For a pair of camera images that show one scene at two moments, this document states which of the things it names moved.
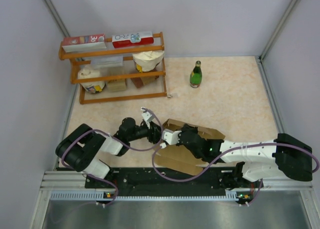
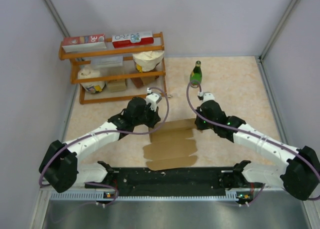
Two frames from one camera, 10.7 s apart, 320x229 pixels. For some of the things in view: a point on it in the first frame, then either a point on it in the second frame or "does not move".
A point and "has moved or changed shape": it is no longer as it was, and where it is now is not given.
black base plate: (185, 181) does not move
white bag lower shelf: (87, 72) does not move
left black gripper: (156, 136) -> (155, 117)
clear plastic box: (106, 61) does not move
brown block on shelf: (139, 82) does not move
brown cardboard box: (175, 157) has moved or changed shape
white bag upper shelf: (147, 61) does not move
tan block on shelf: (115, 86) does not move
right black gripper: (187, 127) -> (199, 125)
